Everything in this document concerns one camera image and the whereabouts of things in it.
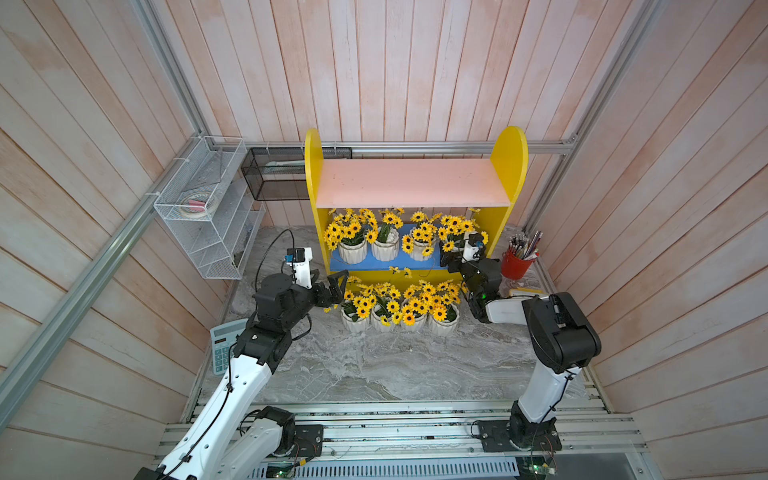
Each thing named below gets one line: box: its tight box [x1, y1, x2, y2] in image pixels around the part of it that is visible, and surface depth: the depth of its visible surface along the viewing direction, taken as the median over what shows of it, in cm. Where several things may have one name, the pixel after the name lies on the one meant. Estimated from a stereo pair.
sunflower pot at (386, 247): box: [371, 207, 405, 262], surface depth 91 cm
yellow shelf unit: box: [305, 126, 529, 284], surface depth 85 cm
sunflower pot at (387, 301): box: [369, 266, 414, 333], surface depth 87 cm
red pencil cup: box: [501, 231, 543, 281], surface depth 102 cm
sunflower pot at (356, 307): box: [324, 275, 377, 333], surface depth 88 cm
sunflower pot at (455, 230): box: [438, 208, 489, 253], surface depth 85 cm
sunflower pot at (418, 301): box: [401, 281, 438, 332], surface depth 84 cm
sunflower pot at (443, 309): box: [427, 279, 461, 337], surface depth 88 cm
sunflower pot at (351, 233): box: [324, 209, 378, 265], surface depth 86 cm
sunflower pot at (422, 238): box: [402, 211, 443, 262], surface depth 86 cm
